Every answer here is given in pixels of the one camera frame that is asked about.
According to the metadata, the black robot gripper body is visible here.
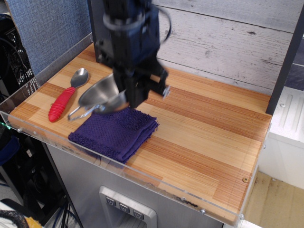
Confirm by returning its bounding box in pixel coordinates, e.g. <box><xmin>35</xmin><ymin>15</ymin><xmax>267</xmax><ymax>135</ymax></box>
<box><xmin>103</xmin><ymin>4</ymin><xmax>166</xmax><ymax>88</ymax></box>

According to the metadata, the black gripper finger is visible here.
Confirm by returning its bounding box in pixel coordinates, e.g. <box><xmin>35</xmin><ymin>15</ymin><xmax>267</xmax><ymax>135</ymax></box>
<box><xmin>115</xmin><ymin>71</ymin><xmax>149</xmax><ymax>108</ymax></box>
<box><xmin>152</xmin><ymin>71</ymin><xmax>171</xmax><ymax>98</ymax></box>

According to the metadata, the steel pot with wire handles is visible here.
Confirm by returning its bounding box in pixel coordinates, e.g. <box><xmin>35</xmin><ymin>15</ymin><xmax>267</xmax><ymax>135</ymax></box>
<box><xmin>68</xmin><ymin>74</ymin><xmax>129</xmax><ymax>121</ymax></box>

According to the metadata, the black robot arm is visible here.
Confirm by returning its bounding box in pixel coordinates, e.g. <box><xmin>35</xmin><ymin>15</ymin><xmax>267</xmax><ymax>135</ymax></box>
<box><xmin>96</xmin><ymin>0</ymin><xmax>170</xmax><ymax>108</ymax></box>

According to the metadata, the purple folded cloth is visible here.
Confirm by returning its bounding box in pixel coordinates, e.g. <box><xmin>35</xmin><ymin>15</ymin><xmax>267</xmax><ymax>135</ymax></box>
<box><xmin>68</xmin><ymin>108</ymin><xmax>159</xmax><ymax>164</ymax></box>

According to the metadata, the blue fabric partition panel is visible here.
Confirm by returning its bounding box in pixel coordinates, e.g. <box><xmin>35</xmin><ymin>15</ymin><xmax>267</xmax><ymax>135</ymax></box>
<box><xmin>5</xmin><ymin>0</ymin><xmax>92</xmax><ymax>76</ymax></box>

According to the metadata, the clear acrylic table guard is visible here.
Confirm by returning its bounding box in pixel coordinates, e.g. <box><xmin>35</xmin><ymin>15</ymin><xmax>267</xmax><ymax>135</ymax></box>
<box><xmin>0</xmin><ymin>35</ymin><xmax>271</xmax><ymax>228</ymax></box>

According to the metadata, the stainless steel cabinet front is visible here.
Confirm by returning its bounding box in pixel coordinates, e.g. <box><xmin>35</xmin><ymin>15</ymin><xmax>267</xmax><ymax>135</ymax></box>
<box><xmin>48</xmin><ymin>145</ymin><xmax>223</xmax><ymax>228</ymax></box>

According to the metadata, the grey button control panel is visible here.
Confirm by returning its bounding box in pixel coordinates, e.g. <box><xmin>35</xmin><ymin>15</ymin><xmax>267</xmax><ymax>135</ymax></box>
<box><xmin>99</xmin><ymin>186</ymin><xmax>157</xmax><ymax>228</ymax></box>

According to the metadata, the black plastic crate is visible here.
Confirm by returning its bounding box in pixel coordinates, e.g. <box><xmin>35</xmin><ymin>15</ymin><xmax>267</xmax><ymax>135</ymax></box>
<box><xmin>0</xmin><ymin>28</ymin><xmax>34</xmax><ymax>94</ymax></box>

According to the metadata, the white cabinet at right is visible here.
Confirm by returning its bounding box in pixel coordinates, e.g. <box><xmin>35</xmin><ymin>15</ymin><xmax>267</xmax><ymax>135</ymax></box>
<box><xmin>257</xmin><ymin>87</ymin><xmax>304</xmax><ymax>189</ymax></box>

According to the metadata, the yellow object bottom left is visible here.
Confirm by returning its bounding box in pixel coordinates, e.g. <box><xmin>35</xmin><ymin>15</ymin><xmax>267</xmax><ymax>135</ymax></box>
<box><xmin>25</xmin><ymin>217</ymin><xmax>44</xmax><ymax>228</ymax></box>

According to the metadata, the dark grey left post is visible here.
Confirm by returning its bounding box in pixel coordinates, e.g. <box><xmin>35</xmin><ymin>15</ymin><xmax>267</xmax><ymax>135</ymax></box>
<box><xmin>87</xmin><ymin>0</ymin><xmax>113</xmax><ymax>67</ymax></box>

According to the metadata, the dark grey post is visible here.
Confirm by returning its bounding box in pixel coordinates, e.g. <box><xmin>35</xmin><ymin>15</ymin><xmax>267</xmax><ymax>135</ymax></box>
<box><xmin>266</xmin><ymin>6</ymin><xmax>304</xmax><ymax>115</ymax></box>
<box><xmin>87</xmin><ymin>0</ymin><xmax>113</xmax><ymax>67</ymax></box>

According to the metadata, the spoon with red handle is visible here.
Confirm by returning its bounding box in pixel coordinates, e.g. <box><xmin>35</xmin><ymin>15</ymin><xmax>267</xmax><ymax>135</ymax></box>
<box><xmin>48</xmin><ymin>68</ymin><xmax>89</xmax><ymax>122</ymax></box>

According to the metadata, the dark grey right post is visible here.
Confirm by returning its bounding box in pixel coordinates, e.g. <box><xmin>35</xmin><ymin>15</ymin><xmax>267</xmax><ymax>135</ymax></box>
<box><xmin>266</xmin><ymin>6</ymin><xmax>304</xmax><ymax>115</ymax></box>

